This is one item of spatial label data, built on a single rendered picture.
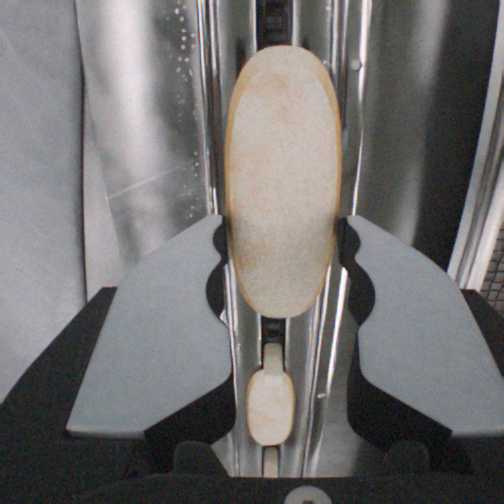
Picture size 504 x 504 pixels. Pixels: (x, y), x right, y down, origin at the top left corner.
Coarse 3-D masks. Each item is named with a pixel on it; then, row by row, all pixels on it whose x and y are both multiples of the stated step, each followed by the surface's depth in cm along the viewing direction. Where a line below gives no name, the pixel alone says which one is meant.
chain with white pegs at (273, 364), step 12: (264, 0) 17; (276, 0) 17; (264, 12) 17; (264, 24) 18; (276, 24) 18; (264, 48) 18; (264, 324) 27; (276, 324) 27; (264, 336) 28; (276, 336) 28; (264, 348) 28; (276, 348) 28; (264, 360) 27; (276, 360) 27; (264, 372) 26; (276, 372) 26; (264, 384) 26; (276, 384) 26; (276, 444) 35; (264, 456) 35; (276, 456) 35; (264, 468) 34; (276, 468) 34
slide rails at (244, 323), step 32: (224, 0) 16; (320, 0) 16; (224, 32) 17; (320, 32) 17; (224, 64) 18; (224, 96) 19; (224, 128) 19; (224, 160) 20; (224, 192) 21; (256, 320) 26; (288, 320) 26; (256, 352) 27; (288, 352) 27; (256, 448) 34; (288, 448) 34
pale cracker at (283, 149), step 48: (288, 48) 11; (240, 96) 11; (288, 96) 11; (240, 144) 12; (288, 144) 12; (336, 144) 12; (240, 192) 12; (288, 192) 12; (336, 192) 13; (240, 240) 13; (288, 240) 13; (240, 288) 15; (288, 288) 14
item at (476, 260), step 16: (496, 128) 15; (496, 144) 15; (496, 160) 15; (496, 176) 15; (496, 192) 15; (480, 208) 17; (496, 208) 17; (480, 224) 17; (496, 224) 17; (480, 240) 17; (496, 240) 18; (464, 256) 19; (480, 256) 18; (464, 272) 18; (480, 272) 18; (496, 272) 18; (464, 288) 18; (480, 288) 19; (496, 304) 19
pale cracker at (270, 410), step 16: (256, 384) 28; (288, 384) 28; (256, 400) 29; (272, 400) 29; (288, 400) 29; (256, 416) 30; (272, 416) 30; (288, 416) 30; (256, 432) 31; (272, 432) 31; (288, 432) 31
